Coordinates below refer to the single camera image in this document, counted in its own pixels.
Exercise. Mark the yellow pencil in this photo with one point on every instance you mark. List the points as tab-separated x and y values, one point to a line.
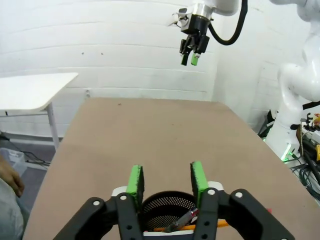
185	227

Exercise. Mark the black clamp tool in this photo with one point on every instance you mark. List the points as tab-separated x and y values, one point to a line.
310	122

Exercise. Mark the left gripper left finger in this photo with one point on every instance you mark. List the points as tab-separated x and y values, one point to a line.
135	182

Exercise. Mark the person's bare hand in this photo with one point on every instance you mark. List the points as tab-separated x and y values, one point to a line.
11	178

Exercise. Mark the black mesh pen holder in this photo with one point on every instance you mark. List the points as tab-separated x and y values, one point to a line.
167	207

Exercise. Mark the white side table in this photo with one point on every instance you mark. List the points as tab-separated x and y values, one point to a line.
27	92

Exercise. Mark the person's grey clothing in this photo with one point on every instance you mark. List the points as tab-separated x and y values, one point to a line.
10	215

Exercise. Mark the white wall outlet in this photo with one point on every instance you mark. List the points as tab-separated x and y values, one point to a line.
88	93

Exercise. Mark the translucent plastic storage box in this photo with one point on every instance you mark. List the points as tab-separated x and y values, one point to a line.
12	160

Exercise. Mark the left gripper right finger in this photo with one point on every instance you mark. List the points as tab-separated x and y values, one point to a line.
198	180

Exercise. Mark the black bag behind arm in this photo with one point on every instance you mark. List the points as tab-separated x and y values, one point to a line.
268	123

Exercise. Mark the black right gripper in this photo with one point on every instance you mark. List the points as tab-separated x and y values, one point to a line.
198	25

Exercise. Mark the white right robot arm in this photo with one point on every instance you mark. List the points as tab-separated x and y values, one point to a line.
290	82

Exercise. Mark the silver and red pen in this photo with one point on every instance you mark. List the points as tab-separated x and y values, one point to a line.
192	214

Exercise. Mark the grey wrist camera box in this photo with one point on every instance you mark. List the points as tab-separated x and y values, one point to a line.
184	21

